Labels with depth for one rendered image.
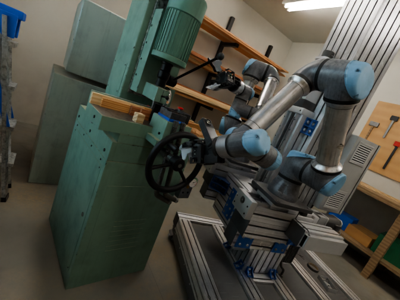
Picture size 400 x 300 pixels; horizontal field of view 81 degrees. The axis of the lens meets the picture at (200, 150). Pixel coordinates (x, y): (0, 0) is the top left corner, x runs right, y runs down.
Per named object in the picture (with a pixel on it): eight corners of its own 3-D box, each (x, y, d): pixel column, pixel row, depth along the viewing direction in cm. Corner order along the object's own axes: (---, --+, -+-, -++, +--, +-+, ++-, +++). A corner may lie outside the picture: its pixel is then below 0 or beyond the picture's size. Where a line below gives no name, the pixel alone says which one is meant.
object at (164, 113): (168, 121, 99) (172, 109, 98) (156, 113, 106) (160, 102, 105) (191, 127, 108) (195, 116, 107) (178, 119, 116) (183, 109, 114)
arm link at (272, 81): (280, 81, 160) (261, 131, 134) (265, 75, 161) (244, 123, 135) (287, 67, 150) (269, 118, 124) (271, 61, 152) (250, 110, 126)
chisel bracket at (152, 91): (152, 103, 113) (158, 87, 111) (140, 96, 123) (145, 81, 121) (165, 108, 118) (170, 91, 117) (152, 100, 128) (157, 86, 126)
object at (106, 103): (100, 106, 103) (103, 97, 102) (99, 105, 104) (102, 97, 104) (200, 132, 146) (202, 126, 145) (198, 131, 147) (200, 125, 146)
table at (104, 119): (104, 138, 84) (109, 123, 83) (83, 113, 105) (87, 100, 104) (215, 156, 126) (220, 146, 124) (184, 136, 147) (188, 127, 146)
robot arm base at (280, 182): (283, 190, 124) (292, 174, 121) (303, 205, 110) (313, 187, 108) (261, 184, 118) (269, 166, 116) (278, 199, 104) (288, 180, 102)
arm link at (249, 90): (251, 103, 134) (258, 89, 132) (240, 97, 126) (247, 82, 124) (241, 100, 139) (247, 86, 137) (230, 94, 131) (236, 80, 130)
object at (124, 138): (116, 142, 98) (119, 133, 97) (102, 125, 113) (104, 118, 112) (188, 153, 125) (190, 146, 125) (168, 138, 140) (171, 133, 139)
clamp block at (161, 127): (159, 140, 99) (166, 121, 97) (146, 130, 109) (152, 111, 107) (186, 146, 109) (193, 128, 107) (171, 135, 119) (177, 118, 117)
